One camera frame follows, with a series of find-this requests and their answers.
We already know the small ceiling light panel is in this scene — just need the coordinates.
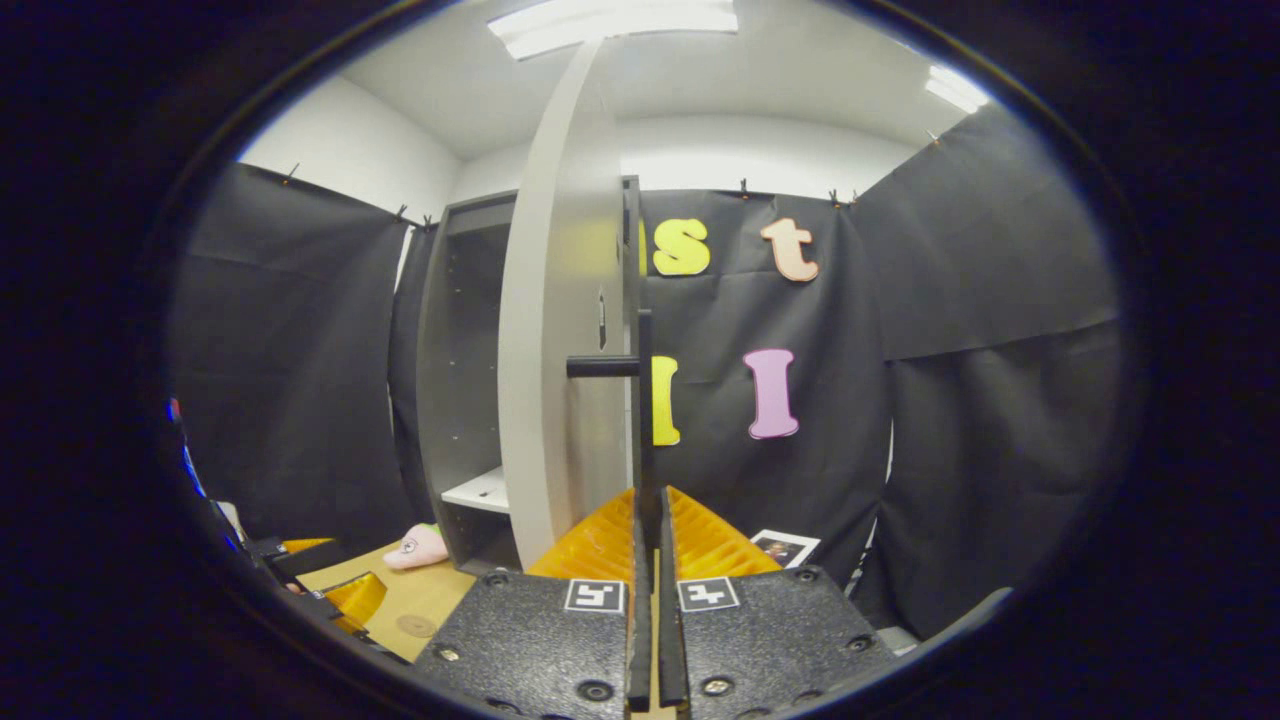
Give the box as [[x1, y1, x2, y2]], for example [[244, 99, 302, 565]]
[[925, 65, 991, 114]]

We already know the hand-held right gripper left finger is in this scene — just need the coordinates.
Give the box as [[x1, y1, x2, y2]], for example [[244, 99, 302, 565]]
[[415, 488, 653, 720]]

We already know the pink plush toy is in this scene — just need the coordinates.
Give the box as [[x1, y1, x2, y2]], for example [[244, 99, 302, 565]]
[[383, 523, 451, 571]]

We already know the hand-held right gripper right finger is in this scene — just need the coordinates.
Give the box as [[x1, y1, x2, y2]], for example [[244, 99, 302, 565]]
[[658, 486, 896, 720]]

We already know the beige cabinet door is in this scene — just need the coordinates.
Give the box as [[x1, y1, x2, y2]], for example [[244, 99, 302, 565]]
[[498, 40, 641, 571]]

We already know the white portrait cover book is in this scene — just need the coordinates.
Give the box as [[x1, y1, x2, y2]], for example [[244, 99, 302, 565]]
[[750, 528, 821, 569]]

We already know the black door handle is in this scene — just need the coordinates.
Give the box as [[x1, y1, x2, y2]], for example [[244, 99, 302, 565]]
[[567, 308, 656, 551]]

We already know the white cabinet shelf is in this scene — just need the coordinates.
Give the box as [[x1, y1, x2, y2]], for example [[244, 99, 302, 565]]
[[442, 465, 511, 514]]

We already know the black backdrop cloth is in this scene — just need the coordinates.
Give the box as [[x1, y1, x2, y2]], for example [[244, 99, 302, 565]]
[[165, 105, 1126, 641]]

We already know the large ceiling light panel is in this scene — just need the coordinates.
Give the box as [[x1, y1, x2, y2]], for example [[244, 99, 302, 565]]
[[488, 0, 739, 61]]

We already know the dark grey cabinet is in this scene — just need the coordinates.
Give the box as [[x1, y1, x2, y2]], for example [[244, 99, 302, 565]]
[[415, 190, 521, 578]]

